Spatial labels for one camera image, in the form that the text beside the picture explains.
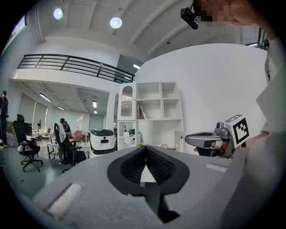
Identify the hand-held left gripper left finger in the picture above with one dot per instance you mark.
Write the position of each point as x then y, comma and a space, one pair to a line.
125, 172

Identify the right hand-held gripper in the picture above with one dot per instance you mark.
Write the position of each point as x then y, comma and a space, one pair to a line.
232, 127

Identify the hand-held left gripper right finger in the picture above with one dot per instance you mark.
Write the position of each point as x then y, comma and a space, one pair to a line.
167, 172

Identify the person's right forearm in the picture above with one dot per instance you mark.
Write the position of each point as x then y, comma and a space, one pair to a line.
257, 139

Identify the white desk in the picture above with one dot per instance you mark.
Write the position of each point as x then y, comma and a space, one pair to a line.
156, 145

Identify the person's right hand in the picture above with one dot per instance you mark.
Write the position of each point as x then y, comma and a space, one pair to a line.
217, 145

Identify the yellow flowers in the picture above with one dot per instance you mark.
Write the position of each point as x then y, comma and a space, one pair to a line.
140, 144

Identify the white and black mobile robot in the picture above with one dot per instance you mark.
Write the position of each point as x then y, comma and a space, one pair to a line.
102, 143

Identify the white shelf unit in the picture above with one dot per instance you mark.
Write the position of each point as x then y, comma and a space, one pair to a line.
156, 125

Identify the pink chair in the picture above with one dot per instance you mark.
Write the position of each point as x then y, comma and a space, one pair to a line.
78, 134

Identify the flag print book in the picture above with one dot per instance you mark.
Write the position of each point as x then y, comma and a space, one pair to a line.
143, 112

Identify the black office chair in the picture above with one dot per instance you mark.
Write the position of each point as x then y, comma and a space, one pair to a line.
24, 138
67, 147

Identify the ribbed glass cabinet door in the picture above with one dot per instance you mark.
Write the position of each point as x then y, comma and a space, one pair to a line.
127, 103

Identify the person's white printed shirt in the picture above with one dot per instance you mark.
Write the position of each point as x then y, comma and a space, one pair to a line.
268, 156

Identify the ceiling tube light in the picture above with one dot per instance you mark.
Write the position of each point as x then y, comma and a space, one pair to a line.
45, 97
94, 104

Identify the white garment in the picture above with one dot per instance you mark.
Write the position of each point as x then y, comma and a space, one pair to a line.
54, 130

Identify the black standing fan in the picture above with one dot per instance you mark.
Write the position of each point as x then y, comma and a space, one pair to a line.
39, 125

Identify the black metal railing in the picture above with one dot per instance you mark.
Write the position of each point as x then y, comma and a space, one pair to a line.
78, 64

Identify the person's face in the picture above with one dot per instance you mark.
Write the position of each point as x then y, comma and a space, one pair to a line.
234, 11

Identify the round ceiling light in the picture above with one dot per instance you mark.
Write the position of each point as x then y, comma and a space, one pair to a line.
115, 22
58, 13

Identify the black head-mounted camera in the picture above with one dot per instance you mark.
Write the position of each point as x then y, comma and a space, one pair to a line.
190, 18

